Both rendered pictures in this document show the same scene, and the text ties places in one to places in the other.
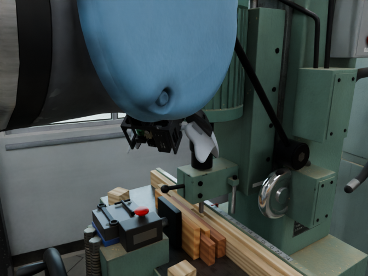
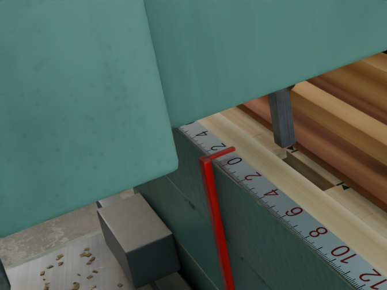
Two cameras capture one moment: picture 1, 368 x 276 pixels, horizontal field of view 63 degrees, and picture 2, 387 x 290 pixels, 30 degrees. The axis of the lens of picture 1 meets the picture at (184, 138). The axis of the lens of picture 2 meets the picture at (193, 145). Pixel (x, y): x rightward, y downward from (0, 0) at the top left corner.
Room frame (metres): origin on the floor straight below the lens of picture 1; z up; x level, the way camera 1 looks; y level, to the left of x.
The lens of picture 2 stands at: (1.01, -0.01, 1.15)
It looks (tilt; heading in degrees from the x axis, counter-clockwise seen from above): 28 degrees down; 193
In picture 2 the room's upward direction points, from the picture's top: 11 degrees counter-clockwise
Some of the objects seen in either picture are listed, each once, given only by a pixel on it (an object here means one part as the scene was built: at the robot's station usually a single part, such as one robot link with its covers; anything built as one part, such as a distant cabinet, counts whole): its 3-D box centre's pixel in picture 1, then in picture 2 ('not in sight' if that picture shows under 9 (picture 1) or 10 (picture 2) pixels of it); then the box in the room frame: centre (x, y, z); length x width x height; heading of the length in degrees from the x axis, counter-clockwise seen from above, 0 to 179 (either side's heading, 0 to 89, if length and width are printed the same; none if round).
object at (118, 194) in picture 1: (118, 196); not in sight; (0.80, 0.19, 0.92); 0.05 x 0.04 x 0.04; 148
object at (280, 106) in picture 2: (201, 203); (280, 103); (0.66, -0.04, 0.97); 0.01 x 0.01 x 0.05; 32
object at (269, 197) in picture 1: (279, 193); not in sight; (0.63, -0.22, 1.02); 0.12 x 0.03 x 0.12; 122
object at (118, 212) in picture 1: (125, 221); not in sight; (0.56, 0.12, 0.99); 0.13 x 0.11 x 0.06; 32
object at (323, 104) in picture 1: (323, 103); not in sight; (0.65, -0.31, 1.23); 0.09 x 0.08 x 0.15; 122
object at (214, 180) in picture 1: (208, 182); (232, 22); (0.67, -0.06, 1.03); 0.14 x 0.07 x 0.09; 122
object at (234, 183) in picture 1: (232, 194); not in sight; (0.66, -0.12, 1.00); 0.02 x 0.02 x 0.10; 32
